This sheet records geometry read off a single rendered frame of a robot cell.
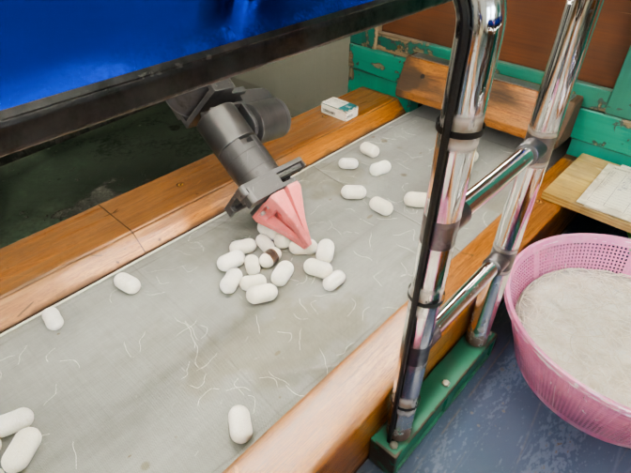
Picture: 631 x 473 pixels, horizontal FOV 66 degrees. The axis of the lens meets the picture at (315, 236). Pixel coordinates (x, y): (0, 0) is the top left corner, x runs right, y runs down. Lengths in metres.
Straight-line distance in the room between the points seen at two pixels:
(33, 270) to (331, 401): 0.38
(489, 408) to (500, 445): 0.04
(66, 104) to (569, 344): 0.52
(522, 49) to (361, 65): 0.32
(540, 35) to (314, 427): 0.67
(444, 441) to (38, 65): 0.47
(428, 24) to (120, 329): 0.71
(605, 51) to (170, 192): 0.65
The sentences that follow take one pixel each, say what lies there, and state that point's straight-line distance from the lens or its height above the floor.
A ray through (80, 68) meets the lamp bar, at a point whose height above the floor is 1.07.
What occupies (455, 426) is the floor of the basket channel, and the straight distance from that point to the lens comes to 0.57.
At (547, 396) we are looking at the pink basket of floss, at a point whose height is 0.70.
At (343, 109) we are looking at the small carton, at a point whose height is 0.79.
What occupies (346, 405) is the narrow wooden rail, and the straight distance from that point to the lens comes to 0.45.
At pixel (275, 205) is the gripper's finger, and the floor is 0.82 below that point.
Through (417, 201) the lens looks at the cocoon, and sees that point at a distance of 0.71.
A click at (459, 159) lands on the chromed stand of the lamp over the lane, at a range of 0.28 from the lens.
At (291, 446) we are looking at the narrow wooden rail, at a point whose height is 0.76.
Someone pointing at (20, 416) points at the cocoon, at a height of 0.76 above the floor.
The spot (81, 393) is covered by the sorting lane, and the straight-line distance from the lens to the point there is 0.54.
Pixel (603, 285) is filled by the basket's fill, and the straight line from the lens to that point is 0.69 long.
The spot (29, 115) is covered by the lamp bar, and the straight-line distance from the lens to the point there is 0.26.
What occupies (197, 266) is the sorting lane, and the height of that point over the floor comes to 0.74.
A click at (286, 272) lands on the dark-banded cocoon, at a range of 0.57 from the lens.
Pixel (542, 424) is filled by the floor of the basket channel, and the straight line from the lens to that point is 0.60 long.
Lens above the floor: 1.15
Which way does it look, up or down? 39 degrees down
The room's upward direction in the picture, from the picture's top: straight up
